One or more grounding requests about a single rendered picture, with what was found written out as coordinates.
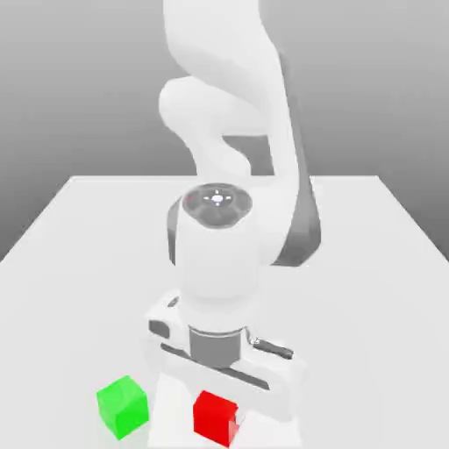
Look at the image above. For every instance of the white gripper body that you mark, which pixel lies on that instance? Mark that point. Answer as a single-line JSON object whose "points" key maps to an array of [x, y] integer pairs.
{"points": [[277, 396]]}

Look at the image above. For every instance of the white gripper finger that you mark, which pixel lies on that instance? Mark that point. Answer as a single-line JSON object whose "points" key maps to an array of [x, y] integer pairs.
{"points": [[239, 419]]}

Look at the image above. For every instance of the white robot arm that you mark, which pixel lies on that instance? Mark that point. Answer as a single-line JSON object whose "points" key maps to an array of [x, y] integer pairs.
{"points": [[217, 259]]}

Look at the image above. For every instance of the small red cube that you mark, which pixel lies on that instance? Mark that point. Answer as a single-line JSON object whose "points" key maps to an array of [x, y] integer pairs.
{"points": [[212, 417]]}

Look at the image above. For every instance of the small green cube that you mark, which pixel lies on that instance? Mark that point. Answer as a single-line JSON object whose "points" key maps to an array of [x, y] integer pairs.
{"points": [[121, 407]]}

